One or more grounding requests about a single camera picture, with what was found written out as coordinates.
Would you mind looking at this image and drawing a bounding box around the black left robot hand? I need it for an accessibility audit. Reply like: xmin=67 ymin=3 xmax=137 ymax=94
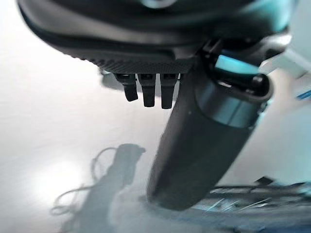
xmin=17 ymin=0 xmax=302 ymax=211

